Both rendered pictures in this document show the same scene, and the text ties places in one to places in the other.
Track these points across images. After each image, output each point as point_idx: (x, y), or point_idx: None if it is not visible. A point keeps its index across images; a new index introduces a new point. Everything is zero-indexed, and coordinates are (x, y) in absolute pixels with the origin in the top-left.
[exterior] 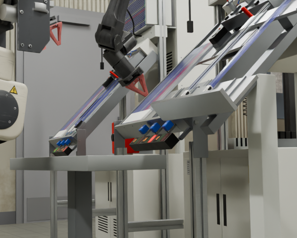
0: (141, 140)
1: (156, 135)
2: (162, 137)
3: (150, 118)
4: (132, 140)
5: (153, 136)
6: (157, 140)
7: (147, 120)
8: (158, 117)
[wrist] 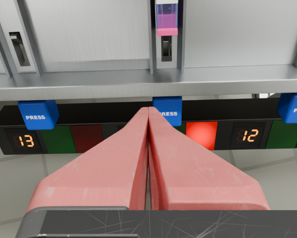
0: (97, 140)
1: (221, 125)
2: None
3: (93, 92)
4: None
5: (193, 129)
6: (278, 147)
7: (63, 98)
8: (205, 94)
